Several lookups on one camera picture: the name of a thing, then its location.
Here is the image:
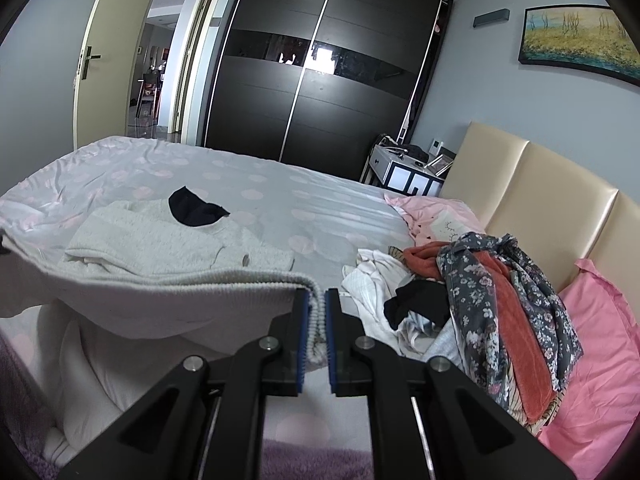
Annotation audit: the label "red-orange garment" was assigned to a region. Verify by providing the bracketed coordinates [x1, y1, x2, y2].
[399, 242, 558, 432]

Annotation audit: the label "black sliding wardrobe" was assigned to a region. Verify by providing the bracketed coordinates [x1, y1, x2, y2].
[203, 0, 444, 180]

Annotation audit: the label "landscape painting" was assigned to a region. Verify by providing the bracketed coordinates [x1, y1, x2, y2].
[518, 4, 639, 86]

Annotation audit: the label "beige padded headboard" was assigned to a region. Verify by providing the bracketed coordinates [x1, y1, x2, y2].
[440, 122, 639, 310]

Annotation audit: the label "light grey printed sweatshirt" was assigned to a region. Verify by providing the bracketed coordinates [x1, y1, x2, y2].
[1, 188, 326, 365]

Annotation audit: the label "dark floral garment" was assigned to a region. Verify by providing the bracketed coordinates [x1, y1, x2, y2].
[436, 232, 584, 405]

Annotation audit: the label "white garments in pile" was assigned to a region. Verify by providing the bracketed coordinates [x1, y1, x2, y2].
[342, 249, 463, 370]

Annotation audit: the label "white bedside table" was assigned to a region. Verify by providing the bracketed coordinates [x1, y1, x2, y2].
[360, 136, 454, 196]

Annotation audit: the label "pink pillow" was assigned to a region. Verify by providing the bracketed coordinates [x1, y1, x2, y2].
[538, 259, 639, 479]
[384, 194, 485, 246]

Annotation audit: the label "picture frame on table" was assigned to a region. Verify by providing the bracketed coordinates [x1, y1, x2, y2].
[426, 154, 454, 177]

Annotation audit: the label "black garment in pile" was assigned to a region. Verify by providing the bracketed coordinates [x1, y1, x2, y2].
[384, 280, 450, 330]

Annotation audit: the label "cream room door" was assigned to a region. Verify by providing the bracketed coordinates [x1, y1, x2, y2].
[73, 0, 152, 148]

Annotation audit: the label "grey pink-dotted bed sheet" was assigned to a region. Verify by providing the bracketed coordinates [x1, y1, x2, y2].
[1, 136, 412, 466]

